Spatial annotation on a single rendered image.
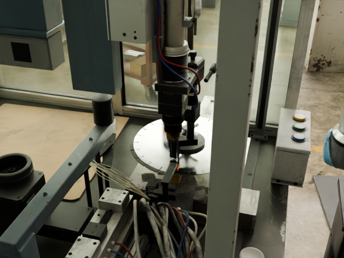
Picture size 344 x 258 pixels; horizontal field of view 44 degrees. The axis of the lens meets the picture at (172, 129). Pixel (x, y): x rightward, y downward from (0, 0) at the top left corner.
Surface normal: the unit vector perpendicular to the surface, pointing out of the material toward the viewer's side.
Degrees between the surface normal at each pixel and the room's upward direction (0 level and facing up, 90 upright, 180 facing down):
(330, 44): 90
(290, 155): 90
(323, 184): 0
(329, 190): 0
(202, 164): 0
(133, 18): 90
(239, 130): 90
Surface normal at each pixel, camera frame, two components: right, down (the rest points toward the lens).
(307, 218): 0.00, -0.86
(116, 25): -0.27, 0.50
